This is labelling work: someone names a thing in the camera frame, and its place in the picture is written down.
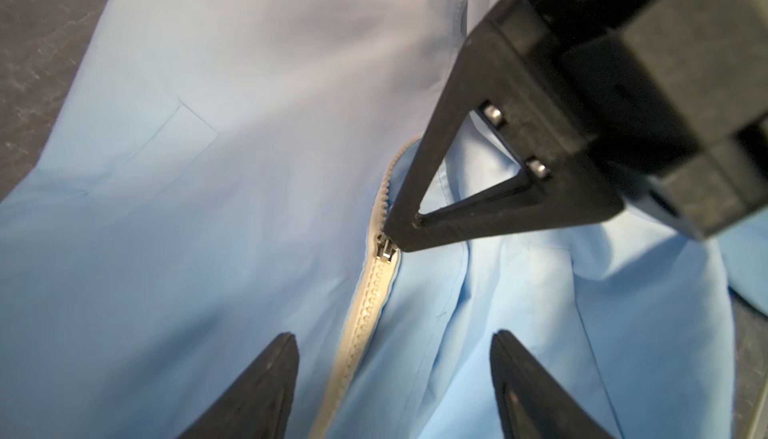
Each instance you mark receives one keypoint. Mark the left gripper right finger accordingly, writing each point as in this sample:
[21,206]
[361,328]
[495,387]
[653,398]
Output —
[530,402]

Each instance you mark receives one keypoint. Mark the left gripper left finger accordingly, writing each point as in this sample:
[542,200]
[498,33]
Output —
[257,405]

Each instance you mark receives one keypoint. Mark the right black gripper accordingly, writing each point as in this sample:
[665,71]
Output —
[678,88]

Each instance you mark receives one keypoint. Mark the light blue jacket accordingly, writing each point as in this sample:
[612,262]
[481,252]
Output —
[219,175]

